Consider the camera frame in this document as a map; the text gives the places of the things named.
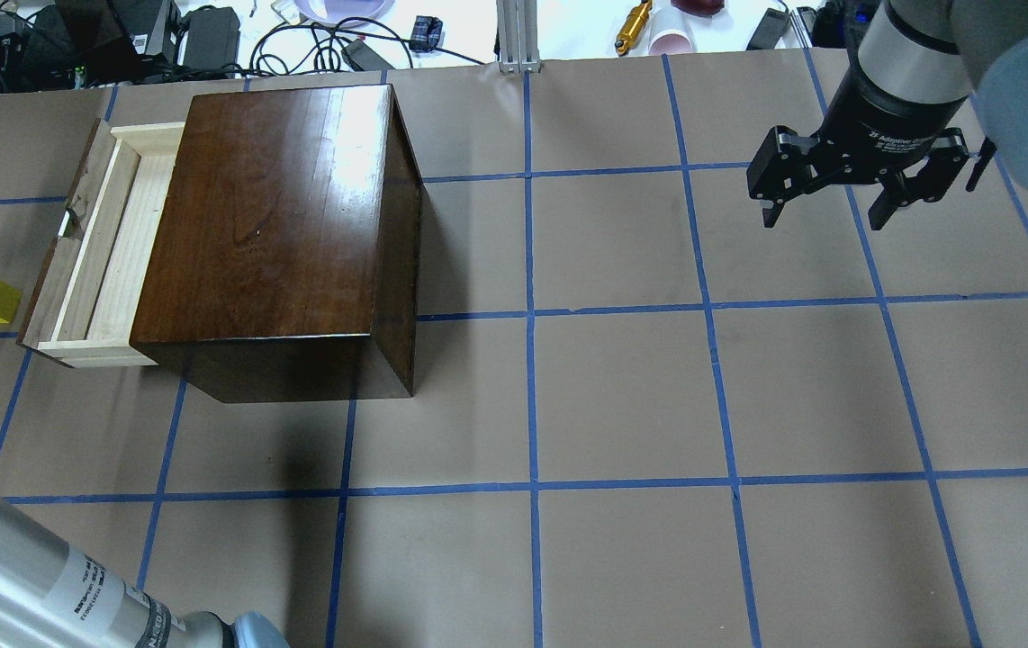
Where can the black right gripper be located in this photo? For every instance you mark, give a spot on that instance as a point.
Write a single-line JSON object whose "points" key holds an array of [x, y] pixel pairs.
{"points": [[885, 121]]}

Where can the wooden drawer with white handle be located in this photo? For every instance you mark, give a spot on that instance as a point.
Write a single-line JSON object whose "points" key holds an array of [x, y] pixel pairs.
{"points": [[85, 299]]}

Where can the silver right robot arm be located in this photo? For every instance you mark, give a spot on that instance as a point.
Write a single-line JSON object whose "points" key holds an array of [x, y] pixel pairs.
{"points": [[889, 123]]}

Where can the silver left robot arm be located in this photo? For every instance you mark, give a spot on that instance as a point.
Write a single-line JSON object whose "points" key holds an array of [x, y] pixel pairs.
{"points": [[589, 461]]}

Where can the dark wooden drawer cabinet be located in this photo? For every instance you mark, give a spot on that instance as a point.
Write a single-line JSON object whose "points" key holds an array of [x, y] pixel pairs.
{"points": [[285, 262]]}

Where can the pink paper cup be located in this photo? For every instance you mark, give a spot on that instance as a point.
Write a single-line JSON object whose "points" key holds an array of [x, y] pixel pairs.
{"points": [[671, 41]]}

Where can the gold metal cylinder tool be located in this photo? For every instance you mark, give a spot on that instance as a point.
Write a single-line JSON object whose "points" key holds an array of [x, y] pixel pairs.
{"points": [[632, 27]]}

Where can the black power adapter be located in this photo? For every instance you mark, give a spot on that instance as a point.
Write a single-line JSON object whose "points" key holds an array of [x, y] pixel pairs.
{"points": [[211, 41]]}

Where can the purple plate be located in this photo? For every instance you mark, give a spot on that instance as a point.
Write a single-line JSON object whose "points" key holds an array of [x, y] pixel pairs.
{"points": [[331, 12]]}

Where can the aluminium frame post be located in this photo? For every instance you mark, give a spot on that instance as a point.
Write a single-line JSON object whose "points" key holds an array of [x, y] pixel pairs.
{"points": [[517, 31]]}

